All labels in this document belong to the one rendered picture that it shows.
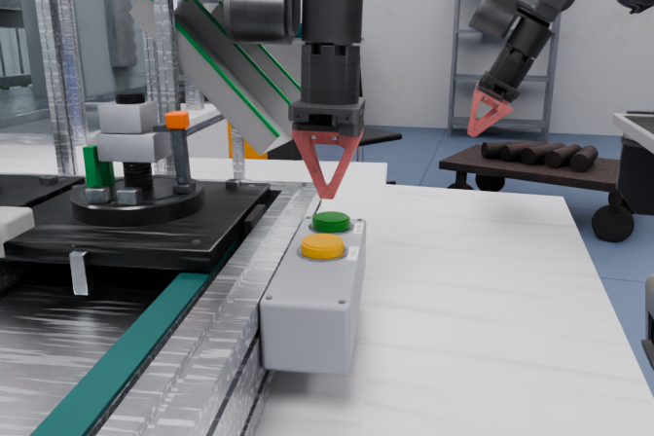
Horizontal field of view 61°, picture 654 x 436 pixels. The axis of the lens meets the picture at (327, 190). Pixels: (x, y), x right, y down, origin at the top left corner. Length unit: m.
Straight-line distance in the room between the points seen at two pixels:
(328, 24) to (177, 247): 0.24
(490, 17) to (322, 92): 0.51
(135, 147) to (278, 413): 0.30
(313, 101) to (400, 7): 6.90
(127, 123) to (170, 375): 0.32
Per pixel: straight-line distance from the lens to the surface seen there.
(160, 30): 0.82
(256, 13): 0.54
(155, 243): 0.54
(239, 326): 0.40
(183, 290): 0.49
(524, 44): 0.99
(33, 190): 0.77
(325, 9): 0.52
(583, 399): 0.54
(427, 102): 7.40
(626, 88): 7.51
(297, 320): 0.43
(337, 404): 0.49
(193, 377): 0.35
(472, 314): 0.64
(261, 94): 0.93
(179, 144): 0.61
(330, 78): 0.52
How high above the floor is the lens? 1.15
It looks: 16 degrees down
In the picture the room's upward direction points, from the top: straight up
